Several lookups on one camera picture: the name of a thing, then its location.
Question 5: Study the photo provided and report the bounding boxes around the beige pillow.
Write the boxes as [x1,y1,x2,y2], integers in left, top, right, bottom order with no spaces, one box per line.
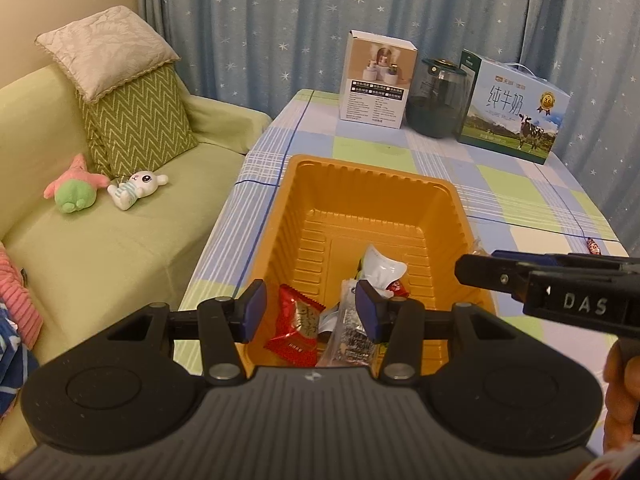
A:
[35,5,181,103]

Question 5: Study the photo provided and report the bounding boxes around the red white printed cloth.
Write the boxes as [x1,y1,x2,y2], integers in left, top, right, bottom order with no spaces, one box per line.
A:
[570,450,640,480]

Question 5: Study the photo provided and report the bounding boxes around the light green sofa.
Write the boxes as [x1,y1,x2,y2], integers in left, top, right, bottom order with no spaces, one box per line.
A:
[0,64,273,461]

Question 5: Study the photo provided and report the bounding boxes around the pink cloth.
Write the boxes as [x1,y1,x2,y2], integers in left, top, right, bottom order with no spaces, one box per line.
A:
[0,242,45,351]

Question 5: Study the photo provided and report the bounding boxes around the dark green glass jar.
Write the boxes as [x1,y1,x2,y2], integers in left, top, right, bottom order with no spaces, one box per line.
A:
[405,57,471,139]

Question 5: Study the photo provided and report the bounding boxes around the white silver snack packet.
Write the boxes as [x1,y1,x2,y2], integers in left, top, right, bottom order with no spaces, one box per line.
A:
[357,244,408,293]

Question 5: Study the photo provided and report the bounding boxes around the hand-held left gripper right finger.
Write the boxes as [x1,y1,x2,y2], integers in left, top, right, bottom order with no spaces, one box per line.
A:
[354,279,523,386]

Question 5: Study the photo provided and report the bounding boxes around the blue starry curtain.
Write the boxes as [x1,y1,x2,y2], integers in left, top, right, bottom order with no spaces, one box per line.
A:
[136,0,640,246]

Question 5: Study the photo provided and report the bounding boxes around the white product box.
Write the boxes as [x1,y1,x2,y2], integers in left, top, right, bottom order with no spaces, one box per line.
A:
[340,30,418,130]

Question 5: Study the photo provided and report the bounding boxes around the milk carton box with handle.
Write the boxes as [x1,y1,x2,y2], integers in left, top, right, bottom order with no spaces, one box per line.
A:
[454,49,571,166]

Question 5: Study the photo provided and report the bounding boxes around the clear dark snack packet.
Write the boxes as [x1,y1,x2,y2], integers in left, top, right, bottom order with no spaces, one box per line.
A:
[316,280,386,368]

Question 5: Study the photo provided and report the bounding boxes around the white rabbit plush toy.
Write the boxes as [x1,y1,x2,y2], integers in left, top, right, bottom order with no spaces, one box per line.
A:
[107,170,170,211]

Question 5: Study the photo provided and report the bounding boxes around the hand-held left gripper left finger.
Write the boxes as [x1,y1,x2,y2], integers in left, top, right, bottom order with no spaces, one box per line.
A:
[102,279,268,386]

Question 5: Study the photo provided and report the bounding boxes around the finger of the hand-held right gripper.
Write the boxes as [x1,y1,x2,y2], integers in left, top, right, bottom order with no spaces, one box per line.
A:
[491,249,640,275]
[454,254,533,306]

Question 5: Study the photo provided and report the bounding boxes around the person's right hand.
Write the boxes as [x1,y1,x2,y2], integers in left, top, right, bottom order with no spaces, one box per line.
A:
[602,335,640,453]

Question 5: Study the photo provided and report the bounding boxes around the green zigzag pillow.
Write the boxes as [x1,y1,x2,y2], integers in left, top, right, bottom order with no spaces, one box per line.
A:
[77,65,200,178]

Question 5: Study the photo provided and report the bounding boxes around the orange plastic tray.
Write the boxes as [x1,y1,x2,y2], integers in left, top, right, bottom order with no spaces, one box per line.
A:
[245,154,497,381]

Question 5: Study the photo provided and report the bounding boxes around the pink green plush toy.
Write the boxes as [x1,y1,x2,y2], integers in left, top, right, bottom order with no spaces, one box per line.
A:
[43,154,111,214]

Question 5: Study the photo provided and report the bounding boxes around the large red snack packet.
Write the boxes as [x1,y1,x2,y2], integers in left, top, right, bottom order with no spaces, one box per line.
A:
[264,284,326,367]

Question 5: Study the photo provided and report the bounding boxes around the blue patterned cloth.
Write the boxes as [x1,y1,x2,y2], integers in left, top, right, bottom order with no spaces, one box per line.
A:
[0,300,41,421]

